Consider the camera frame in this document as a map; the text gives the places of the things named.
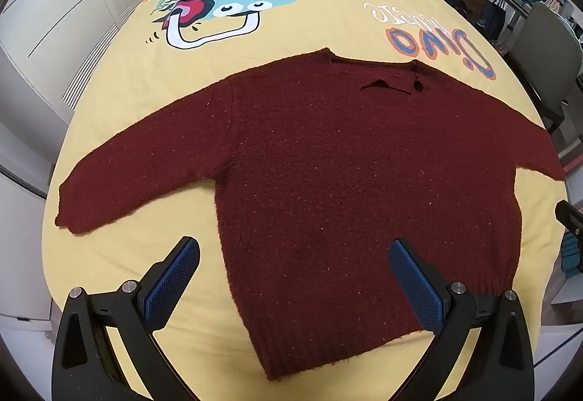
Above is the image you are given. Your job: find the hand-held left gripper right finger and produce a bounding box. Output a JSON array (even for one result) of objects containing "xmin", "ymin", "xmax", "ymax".
[{"xmin": 388, "ymin": 238, "xmax": 535, "ymax": 401}]

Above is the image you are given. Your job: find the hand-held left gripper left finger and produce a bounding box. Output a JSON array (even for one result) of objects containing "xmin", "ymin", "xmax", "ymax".
[{"xmin": 51, "ymin": 236, "xmax": 201, "ymax": 401}]

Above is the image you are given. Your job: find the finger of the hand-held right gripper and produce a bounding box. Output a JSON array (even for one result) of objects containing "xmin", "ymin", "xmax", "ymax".
[{"xmin": 555, "ymin": 199, "xmax": 583, "ymax": 243}]

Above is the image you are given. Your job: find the dark red knit sweater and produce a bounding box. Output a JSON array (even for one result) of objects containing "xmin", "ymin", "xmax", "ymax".
[{"xmin": 55, "ymin": 48, "xmax": 566, "ymax": 381}]

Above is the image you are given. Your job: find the teal folded cloth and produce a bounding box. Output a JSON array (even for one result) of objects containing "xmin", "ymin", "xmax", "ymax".
[{"xmin": 561, "ymin": 232, "xmax": 582, "ymax": 275}]

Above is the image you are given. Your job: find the grey chair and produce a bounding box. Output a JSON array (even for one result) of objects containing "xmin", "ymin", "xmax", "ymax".
[{"xmin": 508, "ymin": 2, "xmax": 583, "ymax": 133}]

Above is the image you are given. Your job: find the dark bag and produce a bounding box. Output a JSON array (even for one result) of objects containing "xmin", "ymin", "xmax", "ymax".
[{"xmin": 478, "ymin": 0, "xmax": 508, "ymax": 38}]

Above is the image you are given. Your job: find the yellow printed blanket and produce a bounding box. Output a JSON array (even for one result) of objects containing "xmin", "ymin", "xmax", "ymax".
[{"xmin": 40, "ymin": 0, "xmax": 570, "ymax": 401}]

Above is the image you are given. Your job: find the white wardrobe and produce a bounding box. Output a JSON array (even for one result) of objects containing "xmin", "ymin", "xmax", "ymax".
[{"xmin": 0, "ymin": 0, "xmax": 175, "ymax": 201}]

